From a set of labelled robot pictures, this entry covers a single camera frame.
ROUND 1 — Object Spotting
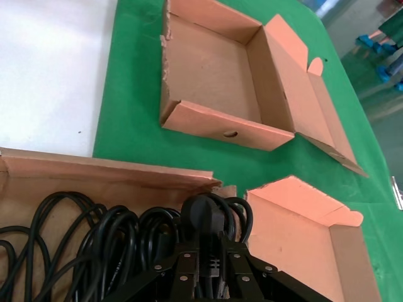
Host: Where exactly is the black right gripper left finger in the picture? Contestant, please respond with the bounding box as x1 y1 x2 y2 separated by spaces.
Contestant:
105 241 201 302

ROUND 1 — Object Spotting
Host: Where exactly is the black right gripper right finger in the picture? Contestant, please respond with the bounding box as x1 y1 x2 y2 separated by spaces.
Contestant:
220 235 319 302

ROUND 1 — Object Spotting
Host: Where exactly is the black power cable bundle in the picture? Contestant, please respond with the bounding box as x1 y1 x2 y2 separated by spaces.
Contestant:
0 191 106 302
181 192 254 302
75 204 190 302

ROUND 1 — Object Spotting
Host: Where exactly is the cardboard box with tall lid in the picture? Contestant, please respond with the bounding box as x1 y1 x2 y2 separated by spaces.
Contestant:
0 146 383 302

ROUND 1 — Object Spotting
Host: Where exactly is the shallow cardboard box with small lid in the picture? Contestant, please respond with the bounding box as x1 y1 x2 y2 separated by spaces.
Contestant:
159 0 370 179

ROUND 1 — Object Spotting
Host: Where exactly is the green table mat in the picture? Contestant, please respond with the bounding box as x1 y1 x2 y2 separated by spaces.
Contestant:
93 0 403 302

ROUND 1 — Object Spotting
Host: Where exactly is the person in green skirt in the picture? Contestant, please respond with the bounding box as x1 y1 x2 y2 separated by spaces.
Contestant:
355 11 403 55

